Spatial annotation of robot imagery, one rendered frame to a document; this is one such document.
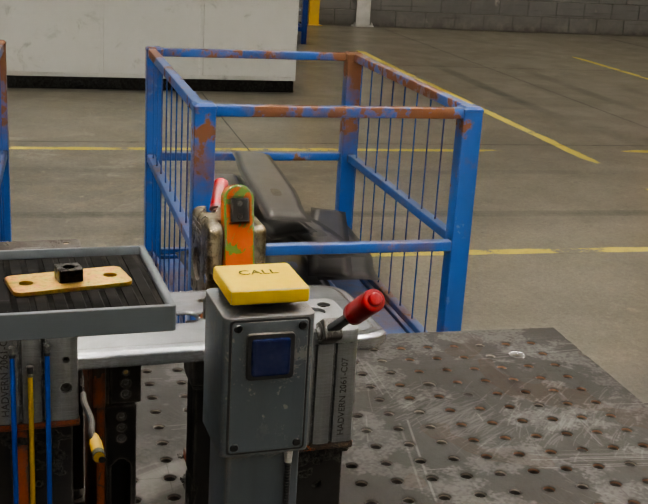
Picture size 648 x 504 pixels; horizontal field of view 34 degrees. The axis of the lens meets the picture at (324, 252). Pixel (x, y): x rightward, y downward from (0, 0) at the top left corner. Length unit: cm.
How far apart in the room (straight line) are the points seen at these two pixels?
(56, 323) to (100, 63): 820
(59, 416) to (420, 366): 99
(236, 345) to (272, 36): 829
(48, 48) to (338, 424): 794
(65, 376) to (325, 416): 24
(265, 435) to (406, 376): 100
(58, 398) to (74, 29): 795
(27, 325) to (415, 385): 113
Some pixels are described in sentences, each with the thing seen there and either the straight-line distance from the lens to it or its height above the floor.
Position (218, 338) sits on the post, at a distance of 79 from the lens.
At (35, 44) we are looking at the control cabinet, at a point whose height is 35.
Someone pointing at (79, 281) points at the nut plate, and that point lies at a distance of 78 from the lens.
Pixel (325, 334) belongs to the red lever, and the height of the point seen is 106.
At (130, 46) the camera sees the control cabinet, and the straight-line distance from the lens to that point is 888.
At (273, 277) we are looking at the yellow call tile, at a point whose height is 116.
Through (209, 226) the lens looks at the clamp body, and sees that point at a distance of 129.
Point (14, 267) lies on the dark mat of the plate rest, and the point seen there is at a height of 116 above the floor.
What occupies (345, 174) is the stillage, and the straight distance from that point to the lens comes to 413.
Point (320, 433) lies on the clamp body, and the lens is 102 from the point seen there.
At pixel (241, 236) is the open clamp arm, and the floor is 105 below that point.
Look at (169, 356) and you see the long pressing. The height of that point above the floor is 100.
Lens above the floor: 142
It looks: 17 degrees down
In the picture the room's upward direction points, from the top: 3 degrees clockwise
